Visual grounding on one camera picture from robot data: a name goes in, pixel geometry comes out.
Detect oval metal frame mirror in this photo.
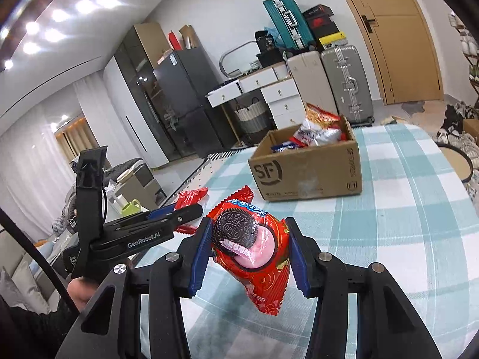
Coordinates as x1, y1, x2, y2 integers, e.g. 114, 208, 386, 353
219, 43, 263, 79

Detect rows of assorted shoes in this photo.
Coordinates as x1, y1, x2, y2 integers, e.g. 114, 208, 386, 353
449, 13, 479, 118

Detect tall glass door cabinet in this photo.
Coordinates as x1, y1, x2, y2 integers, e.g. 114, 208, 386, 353
113, 22, 184, 167

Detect red black shoe box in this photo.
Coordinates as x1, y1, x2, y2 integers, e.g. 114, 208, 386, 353
307, 17, 338, 32

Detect orange noodle snack packet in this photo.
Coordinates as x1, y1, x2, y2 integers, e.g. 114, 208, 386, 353
304, 102, 341, 125

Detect round beige stool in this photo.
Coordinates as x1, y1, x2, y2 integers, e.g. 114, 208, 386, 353
437, 144, 474, 185

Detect white noodle snack packet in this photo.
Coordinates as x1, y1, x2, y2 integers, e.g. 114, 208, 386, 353
294, 118, 343, 147

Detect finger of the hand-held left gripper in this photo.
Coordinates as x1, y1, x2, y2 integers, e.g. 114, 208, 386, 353
150, 204, 205, 235
114, 205, 177, 229

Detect person's left forearm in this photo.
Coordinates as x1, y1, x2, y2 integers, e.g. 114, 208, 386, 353
0, 299, 80, 359

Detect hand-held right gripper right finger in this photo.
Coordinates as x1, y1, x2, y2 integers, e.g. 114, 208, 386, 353
285, 218, 444, 359

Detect yellow black shoe box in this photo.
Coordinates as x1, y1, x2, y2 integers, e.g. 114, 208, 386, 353
318, 32, 349, 49

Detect row of ceiling spotlights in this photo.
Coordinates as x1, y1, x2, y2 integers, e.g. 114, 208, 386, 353
4, 0, 121, 70

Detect small blue snack packet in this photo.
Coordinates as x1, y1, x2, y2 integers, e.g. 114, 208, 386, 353
271, 140, 300, 153

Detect blue plastic bag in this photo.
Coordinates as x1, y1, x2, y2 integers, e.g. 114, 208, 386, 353
264, 26, 285, 46

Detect green mug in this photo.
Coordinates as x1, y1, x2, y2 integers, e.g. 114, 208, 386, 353
120, 199, 142, 217

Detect small brown cardboard box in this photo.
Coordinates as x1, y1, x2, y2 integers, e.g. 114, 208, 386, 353
462, 119, 479, 140

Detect white sheer curtain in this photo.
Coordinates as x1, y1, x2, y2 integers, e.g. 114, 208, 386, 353
0, 78, 109, 233

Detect grey blanket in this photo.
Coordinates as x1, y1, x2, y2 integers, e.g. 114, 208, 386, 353
105, 159, 145, 180

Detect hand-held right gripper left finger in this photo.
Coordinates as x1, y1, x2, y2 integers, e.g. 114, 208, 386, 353
54, 217, 216, 359

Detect dark grey refrigerator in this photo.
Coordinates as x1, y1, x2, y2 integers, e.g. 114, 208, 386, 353
153, 48, 240, 158

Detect wooden door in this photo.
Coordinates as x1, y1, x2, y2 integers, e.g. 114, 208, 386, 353
327, 0, 444, 106

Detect white drawer desk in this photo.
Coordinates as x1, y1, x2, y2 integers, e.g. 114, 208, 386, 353
206, 62, 306, 130

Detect pile of scattered shoes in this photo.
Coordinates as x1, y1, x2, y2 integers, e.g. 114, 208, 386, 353
436, 101, 479, 151

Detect beige suitcase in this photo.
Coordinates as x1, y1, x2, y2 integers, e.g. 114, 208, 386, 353
286, 50, 339, 121

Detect wooden shoe rack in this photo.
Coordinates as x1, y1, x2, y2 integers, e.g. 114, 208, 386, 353
449, 11, 479, 121

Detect folded cardboard pieces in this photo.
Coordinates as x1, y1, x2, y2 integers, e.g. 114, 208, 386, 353
179, 24, 203, 50

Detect glossy red snack packet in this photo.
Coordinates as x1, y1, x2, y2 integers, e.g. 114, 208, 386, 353
174, 188, 209, 236

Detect black bag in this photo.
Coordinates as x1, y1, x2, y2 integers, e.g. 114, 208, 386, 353
254, 30, 278, 51

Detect beige sofa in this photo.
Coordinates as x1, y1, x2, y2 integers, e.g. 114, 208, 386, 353
0, 228, 72, 315

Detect person's left hand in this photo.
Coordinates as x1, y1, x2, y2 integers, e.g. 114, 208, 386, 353
67, 279, 100, 309

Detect silver suitcase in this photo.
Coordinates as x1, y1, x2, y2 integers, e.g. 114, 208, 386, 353
321, 45, 375, 124

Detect red cookie packet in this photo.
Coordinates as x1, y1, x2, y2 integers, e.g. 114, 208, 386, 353
204, 185, 296, 317

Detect white wardrobe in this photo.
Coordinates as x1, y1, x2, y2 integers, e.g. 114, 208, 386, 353
103, 58, 169, 169

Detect woven laundry basket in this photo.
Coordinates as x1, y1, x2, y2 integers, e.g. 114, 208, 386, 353
235, 99, 270, 134

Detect black cable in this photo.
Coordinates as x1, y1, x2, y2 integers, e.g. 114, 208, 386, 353
0, 209, 81, 312

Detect teal suitcase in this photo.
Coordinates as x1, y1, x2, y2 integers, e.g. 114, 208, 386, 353
263, 0, 315, 51

